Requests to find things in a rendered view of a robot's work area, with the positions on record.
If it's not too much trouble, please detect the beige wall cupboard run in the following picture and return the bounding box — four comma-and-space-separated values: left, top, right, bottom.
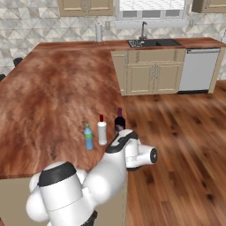
57, 0, 116, 18

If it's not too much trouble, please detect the dark wine bottle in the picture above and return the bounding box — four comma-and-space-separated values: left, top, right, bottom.
114, 107, 127, 138

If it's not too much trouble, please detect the blue water bottle green cap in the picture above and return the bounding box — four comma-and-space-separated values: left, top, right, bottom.
84, 123, 95, 151

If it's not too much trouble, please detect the metal tap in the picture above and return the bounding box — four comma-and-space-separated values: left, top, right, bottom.
138, 20, 149, 41

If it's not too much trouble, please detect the black sink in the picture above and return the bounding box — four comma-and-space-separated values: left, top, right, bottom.
126, 38, 182, 49

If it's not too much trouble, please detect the beige island counter base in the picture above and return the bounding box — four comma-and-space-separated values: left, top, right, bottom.
0, 169, 128, 226

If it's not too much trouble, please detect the white window with blinds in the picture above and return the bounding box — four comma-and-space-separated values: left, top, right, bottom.
115, 0, 187, 30

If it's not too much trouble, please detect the white bottle red cap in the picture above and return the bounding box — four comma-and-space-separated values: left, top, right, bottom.
97, 114, 109, 147

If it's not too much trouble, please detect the white paper towel roll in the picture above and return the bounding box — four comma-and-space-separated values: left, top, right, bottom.
94, 22, 104, 44

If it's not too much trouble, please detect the silver dishwasher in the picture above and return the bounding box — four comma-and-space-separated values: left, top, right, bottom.
177, 48, 222, 94

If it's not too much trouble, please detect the beige base cupboard run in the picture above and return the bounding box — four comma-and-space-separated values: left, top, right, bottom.
110, 49, 186, 97

